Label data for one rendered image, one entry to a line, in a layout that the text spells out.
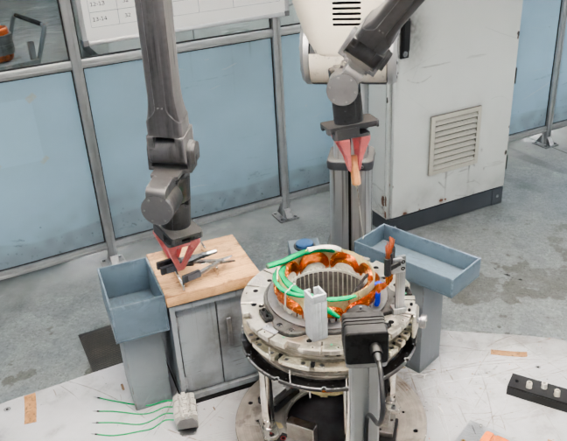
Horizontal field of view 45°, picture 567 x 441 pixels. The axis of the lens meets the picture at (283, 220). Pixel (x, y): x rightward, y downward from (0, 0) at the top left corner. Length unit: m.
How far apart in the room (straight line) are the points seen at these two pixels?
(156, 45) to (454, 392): 0.95
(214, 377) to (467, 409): 0.54
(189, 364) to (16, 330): 1.95
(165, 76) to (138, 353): 0.60
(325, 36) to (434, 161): 2.25
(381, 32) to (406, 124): 2.30
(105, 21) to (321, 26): 1.87
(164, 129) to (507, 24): 2.78
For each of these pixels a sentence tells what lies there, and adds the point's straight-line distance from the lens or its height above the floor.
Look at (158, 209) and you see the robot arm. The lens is 1.19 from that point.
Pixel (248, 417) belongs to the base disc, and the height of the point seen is 0.80.
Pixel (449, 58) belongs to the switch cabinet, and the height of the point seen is 0.91.
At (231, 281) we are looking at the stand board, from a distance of 1.40.
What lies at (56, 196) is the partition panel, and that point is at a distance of 3.47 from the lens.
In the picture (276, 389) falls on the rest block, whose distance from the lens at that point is 1.48.
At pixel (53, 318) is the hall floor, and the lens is 3.37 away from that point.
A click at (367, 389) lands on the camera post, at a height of 1.32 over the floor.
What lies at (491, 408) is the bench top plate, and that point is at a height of 0.78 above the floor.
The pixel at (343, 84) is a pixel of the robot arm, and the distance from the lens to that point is 1.23.
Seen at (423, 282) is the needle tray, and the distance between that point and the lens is 1.44.
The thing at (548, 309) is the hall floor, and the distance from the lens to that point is 3.28.
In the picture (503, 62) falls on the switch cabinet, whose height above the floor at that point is 0.83.
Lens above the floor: 1.81
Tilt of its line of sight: 28 degrees down
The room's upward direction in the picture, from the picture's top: 3 degrees counter-clockwise
